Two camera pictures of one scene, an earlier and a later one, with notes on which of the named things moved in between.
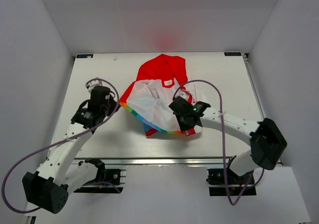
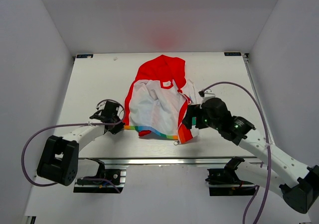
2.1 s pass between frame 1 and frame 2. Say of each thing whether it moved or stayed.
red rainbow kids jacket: moved
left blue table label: stayed
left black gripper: moved
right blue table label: stayed
